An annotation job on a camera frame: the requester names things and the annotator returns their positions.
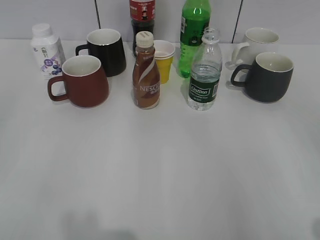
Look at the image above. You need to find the clear water bottle green label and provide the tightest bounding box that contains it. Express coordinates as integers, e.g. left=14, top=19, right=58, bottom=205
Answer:
left=187, top=27, right=223, bottom=111

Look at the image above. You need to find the red ceramic mug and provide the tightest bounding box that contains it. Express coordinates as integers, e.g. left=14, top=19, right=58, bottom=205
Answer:
left=47, top=55, right=109, bottom=108

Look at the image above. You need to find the black ceramic mug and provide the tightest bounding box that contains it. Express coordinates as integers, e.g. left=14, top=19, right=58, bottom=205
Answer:
left=75, top=28, right=127, bottom=77

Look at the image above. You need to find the dark grey ceramic mug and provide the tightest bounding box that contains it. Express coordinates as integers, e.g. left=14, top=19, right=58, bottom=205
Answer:
left=230, top=52, right=294, bottom=103

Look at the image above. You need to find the white ceramic mug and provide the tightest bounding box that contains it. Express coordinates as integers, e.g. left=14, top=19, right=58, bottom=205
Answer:
left=225, top=27, right=280, bottom=71

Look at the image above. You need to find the brown Nescafe coffee bottle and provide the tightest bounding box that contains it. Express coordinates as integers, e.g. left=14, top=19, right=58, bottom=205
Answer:
left=132, top=31, right=161, bottom=109

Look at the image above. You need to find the yellow paper cup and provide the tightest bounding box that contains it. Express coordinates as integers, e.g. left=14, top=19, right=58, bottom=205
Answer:
left=155, top=56, right=174, bottom=84

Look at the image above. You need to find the white paper cup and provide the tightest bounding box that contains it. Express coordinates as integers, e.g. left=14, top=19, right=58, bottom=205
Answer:
left=154, top=40, right=176, bottom=60

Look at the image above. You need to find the cola bottle red label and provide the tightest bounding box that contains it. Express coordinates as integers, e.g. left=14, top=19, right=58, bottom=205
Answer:
left=129, top=0, right=156, bottom=57

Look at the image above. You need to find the green soda bottle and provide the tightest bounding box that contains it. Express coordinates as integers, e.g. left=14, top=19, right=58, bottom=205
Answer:
left=178, top=0, right=211, bottom=78

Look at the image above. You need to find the white blueberry yogurt carton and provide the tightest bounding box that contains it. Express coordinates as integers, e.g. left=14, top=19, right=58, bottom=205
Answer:
left=30, top=23, right=66, bottom=80

